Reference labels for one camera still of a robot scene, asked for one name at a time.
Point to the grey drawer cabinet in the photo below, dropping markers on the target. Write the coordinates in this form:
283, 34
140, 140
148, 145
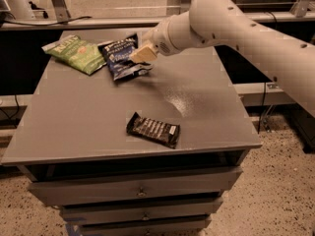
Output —
135, 157

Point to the green jalapeno chip bag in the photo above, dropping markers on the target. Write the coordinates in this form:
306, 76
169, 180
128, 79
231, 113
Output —
77, 53

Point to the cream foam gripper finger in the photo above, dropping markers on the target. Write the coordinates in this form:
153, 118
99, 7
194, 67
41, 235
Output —
145, 53

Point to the bottom grey drawer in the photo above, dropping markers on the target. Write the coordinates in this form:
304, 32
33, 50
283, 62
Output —
146, 228

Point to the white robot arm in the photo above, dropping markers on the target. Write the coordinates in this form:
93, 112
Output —
286, 60

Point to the dark brown candy bar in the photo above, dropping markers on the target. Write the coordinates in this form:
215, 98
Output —
153, 130

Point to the top grey drawer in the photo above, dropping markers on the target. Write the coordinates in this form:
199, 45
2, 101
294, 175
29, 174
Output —
134, 187

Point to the blue chip bag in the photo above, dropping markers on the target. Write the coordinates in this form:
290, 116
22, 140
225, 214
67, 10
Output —
117, 57

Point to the lower grey ledge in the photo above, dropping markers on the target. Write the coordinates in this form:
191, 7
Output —
258, 94

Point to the grey drawer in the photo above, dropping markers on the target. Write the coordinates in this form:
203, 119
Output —
134, 187
146, 228
142, 211

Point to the middle grey drawer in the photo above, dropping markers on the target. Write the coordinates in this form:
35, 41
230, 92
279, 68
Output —
142, 211

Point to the grey metal rail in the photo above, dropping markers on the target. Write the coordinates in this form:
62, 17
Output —
141, 22

